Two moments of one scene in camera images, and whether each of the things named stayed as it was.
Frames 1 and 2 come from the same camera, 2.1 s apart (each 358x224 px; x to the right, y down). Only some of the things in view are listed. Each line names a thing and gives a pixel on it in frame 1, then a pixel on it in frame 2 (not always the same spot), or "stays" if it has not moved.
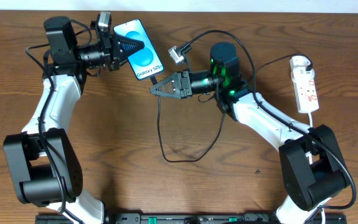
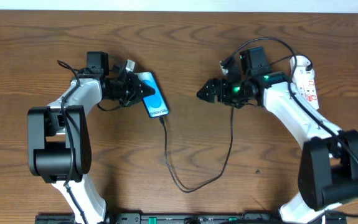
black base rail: (187, 218) stays
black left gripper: (116, 43) → (136, 86)
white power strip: (303, 84) stays
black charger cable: (159, 116) → (198, 188)
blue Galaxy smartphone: (145, 62) → (155, 104)
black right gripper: (184, 77) → (222, 96)
